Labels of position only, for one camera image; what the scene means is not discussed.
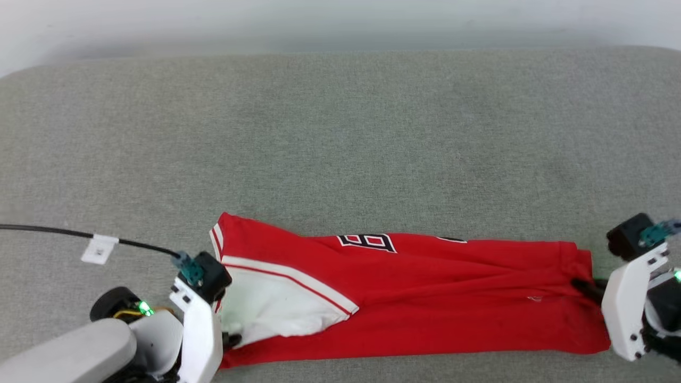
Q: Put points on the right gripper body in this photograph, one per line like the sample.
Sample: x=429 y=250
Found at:
x=665 y=303

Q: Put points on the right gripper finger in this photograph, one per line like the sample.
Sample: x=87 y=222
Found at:
x=589 y=290

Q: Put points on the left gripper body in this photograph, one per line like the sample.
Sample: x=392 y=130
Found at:
x=114 y=303

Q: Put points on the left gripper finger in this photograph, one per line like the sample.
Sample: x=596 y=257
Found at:
x=232 y=340

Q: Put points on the red and white jersey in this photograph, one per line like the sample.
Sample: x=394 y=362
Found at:
x=425 y=298

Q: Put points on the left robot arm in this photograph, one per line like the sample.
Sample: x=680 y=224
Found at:
x=64 y=354

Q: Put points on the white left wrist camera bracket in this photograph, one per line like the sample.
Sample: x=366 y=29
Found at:
x=202 y=335

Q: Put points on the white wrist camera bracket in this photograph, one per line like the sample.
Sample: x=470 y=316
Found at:
x=628 y=303
x=202 y=335

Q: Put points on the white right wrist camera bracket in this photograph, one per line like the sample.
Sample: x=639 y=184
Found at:
x=628 y=303

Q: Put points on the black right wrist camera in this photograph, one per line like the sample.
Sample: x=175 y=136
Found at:
x=625 y=236

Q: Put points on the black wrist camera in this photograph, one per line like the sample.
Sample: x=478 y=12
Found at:
x=625 y=236
x=215 y=274

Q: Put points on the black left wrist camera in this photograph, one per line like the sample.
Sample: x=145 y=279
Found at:
x=215 y=274

